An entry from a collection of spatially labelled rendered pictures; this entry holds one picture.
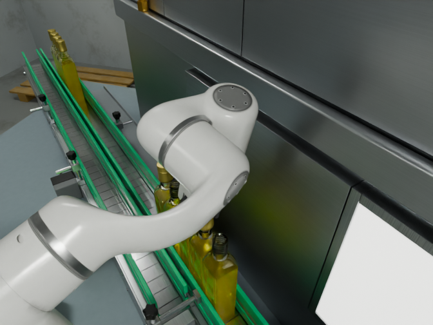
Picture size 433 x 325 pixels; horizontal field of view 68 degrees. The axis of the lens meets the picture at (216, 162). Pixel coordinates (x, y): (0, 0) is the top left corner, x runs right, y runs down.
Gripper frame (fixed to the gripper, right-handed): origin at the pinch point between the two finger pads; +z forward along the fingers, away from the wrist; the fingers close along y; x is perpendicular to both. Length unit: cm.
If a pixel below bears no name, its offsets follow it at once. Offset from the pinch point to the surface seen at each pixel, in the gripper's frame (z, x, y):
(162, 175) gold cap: 6.0, -15.2, 1.0
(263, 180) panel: -5.1, 1.7, -11.8
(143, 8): -11, -55, -14
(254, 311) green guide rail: 15.4, 18.3, -2.9
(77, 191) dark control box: 52, -52, 16
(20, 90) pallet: 187, -291, 17
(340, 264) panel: -6.6, 21.5, -11.8
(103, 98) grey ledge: 56, -101, -12
